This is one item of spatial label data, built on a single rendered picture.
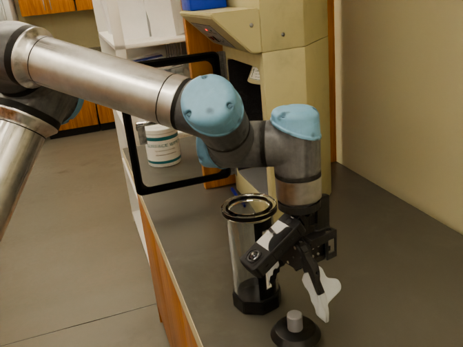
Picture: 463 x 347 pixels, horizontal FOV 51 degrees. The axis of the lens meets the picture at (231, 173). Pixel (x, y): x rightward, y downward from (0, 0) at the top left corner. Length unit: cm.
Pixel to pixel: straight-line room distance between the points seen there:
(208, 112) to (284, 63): 60
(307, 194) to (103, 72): 35
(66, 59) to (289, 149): 35
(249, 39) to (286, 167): 47
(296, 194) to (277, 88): 48
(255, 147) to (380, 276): 51
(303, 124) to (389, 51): 79
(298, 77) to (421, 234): 50
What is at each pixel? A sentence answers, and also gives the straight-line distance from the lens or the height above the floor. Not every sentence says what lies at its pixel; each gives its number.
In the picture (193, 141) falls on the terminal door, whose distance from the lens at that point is 148.
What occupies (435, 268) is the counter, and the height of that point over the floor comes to 94.
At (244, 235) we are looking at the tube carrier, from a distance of 92.
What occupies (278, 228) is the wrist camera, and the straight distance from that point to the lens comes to 80.
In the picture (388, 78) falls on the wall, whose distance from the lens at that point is 150.
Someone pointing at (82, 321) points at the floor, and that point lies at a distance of 276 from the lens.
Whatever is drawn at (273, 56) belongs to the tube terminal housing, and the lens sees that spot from 118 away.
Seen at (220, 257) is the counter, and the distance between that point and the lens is 122.
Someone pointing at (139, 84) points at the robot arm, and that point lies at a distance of 68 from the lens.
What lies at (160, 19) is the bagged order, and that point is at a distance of 242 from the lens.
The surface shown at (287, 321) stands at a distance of 92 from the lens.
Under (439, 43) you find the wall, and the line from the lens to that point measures 132.
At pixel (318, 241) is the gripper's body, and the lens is 82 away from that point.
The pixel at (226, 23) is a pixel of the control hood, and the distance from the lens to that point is 113.
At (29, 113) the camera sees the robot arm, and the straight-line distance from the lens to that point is 91.
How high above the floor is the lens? 157
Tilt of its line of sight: 21 degrees down
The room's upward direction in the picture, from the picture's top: 6 degrees counter-clockwise
